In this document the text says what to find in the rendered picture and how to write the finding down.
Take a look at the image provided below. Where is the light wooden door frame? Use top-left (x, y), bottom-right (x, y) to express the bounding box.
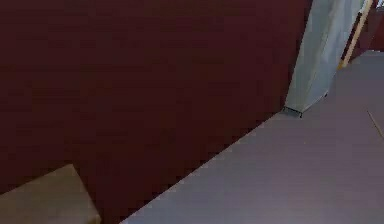
top-left (337, 0), bottom-right (375, 70)

